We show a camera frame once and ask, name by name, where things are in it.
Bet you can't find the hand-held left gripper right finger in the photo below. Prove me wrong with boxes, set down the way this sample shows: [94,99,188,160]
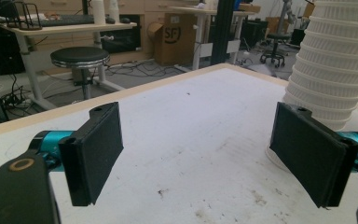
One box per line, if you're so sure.
[269,102,358,209]

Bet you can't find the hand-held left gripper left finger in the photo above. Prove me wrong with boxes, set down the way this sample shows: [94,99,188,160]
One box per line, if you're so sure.
[29,101,125,207]

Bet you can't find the stack of white paper cups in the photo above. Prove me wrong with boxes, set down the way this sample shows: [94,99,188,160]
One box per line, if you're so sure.
[265,0,358,173]

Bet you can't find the black round stool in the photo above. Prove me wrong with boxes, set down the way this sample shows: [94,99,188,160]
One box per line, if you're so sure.
[49,46,111,101]

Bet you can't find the black swivel stool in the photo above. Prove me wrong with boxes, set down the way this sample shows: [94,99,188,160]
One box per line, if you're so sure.
[259,32,293,69]

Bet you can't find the black keyboard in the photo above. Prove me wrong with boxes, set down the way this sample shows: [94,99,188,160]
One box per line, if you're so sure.
[34,14,95,28]

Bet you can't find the brown cardboard box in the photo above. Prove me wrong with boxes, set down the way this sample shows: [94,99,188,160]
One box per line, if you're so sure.
[146,12,199,67]

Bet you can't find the white bottle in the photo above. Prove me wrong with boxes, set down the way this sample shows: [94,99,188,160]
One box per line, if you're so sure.
[91,0,106,25]

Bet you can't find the white standing desk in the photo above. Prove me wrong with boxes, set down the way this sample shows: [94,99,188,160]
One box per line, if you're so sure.
[169,6,250,72]

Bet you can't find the floor cables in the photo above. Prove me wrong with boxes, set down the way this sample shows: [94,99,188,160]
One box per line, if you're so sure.
[105,59,185,78]

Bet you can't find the black metal post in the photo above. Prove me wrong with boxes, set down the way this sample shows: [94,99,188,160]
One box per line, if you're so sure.
[210,0,237,66]

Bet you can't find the black wire rack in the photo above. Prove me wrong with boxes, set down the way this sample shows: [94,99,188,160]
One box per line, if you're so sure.
[5,1,43,32]

